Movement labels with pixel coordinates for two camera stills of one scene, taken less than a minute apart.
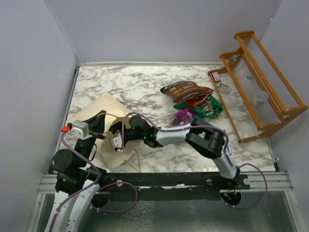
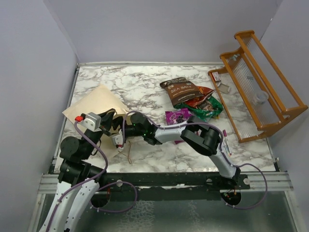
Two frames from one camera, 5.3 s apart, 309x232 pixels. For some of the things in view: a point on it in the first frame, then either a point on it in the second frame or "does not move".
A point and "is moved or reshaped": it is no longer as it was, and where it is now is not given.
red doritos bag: x=197 y=102 does not move
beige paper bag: x=114 y=154 is moved or reshaped
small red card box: x=216 y=76 does not move
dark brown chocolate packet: x=182 y=91 is moved or reshaped
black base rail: x=192 y=180 does not move
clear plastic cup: x=261 y=96 does not move
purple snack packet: x=182 y=118 is moved or reshaped
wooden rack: x=253 y=96 does not move
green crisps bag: x=210 y=108 does not move
